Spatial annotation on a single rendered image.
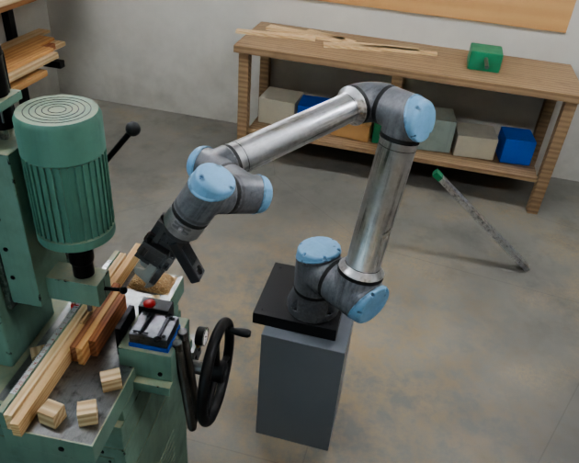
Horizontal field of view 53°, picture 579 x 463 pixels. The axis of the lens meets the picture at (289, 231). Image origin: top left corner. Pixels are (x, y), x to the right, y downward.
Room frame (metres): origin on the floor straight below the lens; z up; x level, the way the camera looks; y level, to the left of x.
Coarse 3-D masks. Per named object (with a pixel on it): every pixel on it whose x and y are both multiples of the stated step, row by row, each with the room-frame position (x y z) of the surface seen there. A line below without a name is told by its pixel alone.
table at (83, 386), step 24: (96, 360) 0.99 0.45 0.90; (72, 384) 0.91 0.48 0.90; (96, 384) 0.91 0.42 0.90; (144, 384) 0.95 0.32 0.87; (168, 384) 0.96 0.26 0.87; (72, 408) 0.84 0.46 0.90; (120, 408) 0.88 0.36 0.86; (48, 432) 0.77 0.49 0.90; (72, 432) 0.78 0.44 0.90; (96, 432) 0.78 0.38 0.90; (72, 456) 0.76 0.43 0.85; (96, 456) 0.76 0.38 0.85
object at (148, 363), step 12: (132, 324) 1.06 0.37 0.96; (180, 324) 1.08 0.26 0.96; (120, 348) 0.98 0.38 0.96; (132, 348) 0.98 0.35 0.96; (120, 360) 0.98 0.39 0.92; (132, 360) 0.98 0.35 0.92; (144, 360) 0.97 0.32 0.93; (156, 360) 0.97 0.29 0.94; (168, 360) 0.96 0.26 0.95; (144, 372) 0.97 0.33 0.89; (156, 372) 0.97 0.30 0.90; (168, 372) 0.97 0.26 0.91
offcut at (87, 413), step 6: (78, 402) 0.83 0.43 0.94; (84, 402) 0.83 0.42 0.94; (90, 402) 0.83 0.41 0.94; (78, 408) 0.81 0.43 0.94; (84, 408) 0.81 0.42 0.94; (90, 408) 0.82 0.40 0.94; (96, 408) 0.83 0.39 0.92; (78, 414) 0.80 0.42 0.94; (84, 414) 0.80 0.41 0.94; (90, 414) 0.80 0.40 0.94; (96, 414) 0.81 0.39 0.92; (78, 420) 0.79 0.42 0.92; (84, 420) 0.80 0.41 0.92; (90, 420) 0.80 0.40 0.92; (96, 420) 0.81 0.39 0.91
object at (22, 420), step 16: (128, 256) 1.36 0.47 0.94; (128, 272) 1.32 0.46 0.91; (64, 352) 0.97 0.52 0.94; (48, 368) 0.92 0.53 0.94; (64, 368) 0.95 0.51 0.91; (48, 384) 0.88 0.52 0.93; (32, 400) 0.82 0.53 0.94; (16, 416) 0.78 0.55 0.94; (32, 416) 0.80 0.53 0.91; (16, 432) 0.76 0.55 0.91
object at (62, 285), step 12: (60, 264) 1.14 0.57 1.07; (48, 276) 1.09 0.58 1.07; (60, 276) 1.10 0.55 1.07; (72, 276) 1.10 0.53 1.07; (96, 276) 1.11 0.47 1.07; (108, 276) 1.13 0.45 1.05; (48, 288) 1.09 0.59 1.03; (60, 288) 1.08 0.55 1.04; (72, 288) 1.08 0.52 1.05; (84, 288) 1.08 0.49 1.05; (96, 288) 1.07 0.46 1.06; (72, 300) 1.08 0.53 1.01; (84, 300) 1.08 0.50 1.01; (96, 300) 1.07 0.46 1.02
